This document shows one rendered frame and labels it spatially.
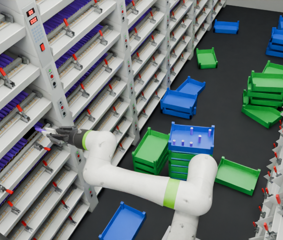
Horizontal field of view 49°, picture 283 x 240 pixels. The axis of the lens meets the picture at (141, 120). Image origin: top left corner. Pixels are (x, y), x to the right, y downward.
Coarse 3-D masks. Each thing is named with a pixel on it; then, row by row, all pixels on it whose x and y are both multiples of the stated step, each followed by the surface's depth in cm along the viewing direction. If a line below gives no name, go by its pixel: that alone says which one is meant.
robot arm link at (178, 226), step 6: (174, 222) 157; (180, 222) 154; (186, 222) 154; (174, 228) 153; (180, 228) 152; (186, 228) 152; (192, 228) 153; (168, 234) 152; (174, 234) 150; (180, 234) 149; (186, 234) 149; (192, 234) 150
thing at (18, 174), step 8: (40, 120) 169; (48, 120) 166; (56, 120) 165; (56, 128) 168; (32, 136) 162; (48, 144) 161; (32, 152) 157; (40, 152) 158; (24, 160) 153; (32, 160) 154; (16, 168) 150; (24, 168) 151; (16, 176) 148; (0, 184) 144; (8, 184) 144; (16, 184) 149; (0, 200) 142
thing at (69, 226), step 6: (78, 204) 224; (84, 204) 224; (72, 210) 218; (78, 210) 221; (84, 210) 222; (72, 216) 217; (78, 216) 218; (66, 222) 214; (72, 222) 215; (78, 222) 216; (60, 228) 209; (66, 228) 212; (72, 228) 213; (60, 234) 209; (66, 234) 210
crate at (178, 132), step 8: (176, 128) 228; (184, 128) 226; (200, 128) 223; (208, 128) 222; (176, 136) 224; (184, 136) 224; (192, 136) 223; (168, 144) 212; (176, 144) 219; (184, 144) 218; (200, 144) 217; (208, 144) 217; (200, 152) 212; (208, 152) 210
